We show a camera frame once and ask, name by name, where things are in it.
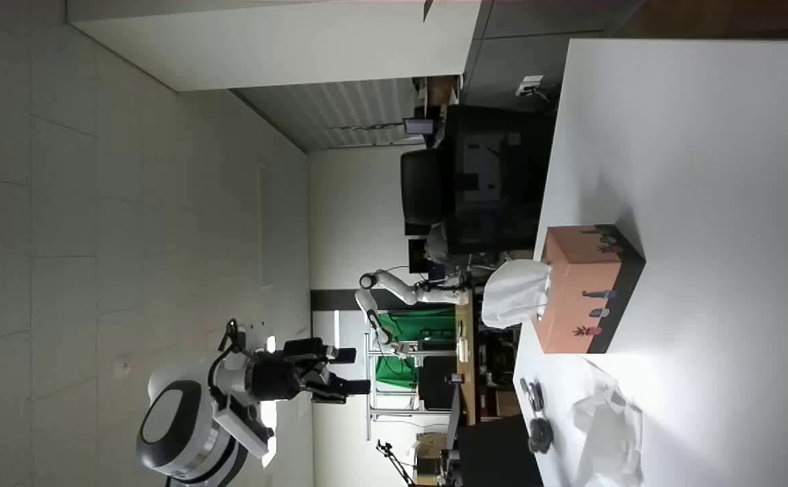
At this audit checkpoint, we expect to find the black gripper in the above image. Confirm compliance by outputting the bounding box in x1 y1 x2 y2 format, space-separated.
250 336 374 406

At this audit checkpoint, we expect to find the brown cardboard box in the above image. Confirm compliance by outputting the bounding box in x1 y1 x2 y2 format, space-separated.
532 221 649 356
411 74 464 111

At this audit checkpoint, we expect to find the small green cloth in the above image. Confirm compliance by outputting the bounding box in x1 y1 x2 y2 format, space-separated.
370 355 429 393

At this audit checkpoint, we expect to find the large green cloth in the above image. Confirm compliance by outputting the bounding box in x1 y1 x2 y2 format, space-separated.
366 304 460 351

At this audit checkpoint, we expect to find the black computer monitor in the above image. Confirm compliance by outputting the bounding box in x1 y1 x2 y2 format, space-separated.
445 102 560 260

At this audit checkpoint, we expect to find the clear plastic bag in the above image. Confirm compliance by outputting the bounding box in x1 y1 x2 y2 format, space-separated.
569 356 647 487

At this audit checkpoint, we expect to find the white wall power outlet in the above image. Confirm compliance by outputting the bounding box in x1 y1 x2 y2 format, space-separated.
515 74 548 99

